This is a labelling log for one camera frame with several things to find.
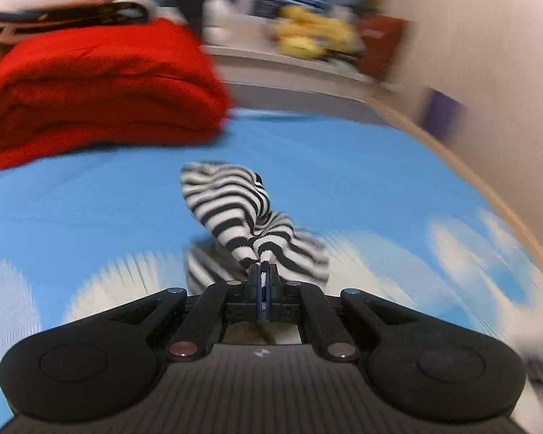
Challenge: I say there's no striped white hooded top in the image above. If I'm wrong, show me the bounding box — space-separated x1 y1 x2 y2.
179 162 329 287

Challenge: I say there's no blue white patterned bedspread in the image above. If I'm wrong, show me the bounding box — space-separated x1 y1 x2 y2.
0 110 543 427

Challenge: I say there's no red folded blanket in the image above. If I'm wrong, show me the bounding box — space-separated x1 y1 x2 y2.
0 19 232 170

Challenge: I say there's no purple box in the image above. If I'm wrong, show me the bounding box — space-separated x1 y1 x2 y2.
420 89 463 142

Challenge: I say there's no yellow plush toy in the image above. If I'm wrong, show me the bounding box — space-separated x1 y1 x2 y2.
269 5 364 60

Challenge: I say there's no dark red bag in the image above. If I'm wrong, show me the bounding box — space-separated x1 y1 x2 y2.
357 13 410 81

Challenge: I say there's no white plush toy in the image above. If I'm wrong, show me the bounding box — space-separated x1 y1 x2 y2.
202 0 238 46

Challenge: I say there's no wooden bed frame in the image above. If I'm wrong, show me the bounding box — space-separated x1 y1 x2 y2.
365 94 543 290

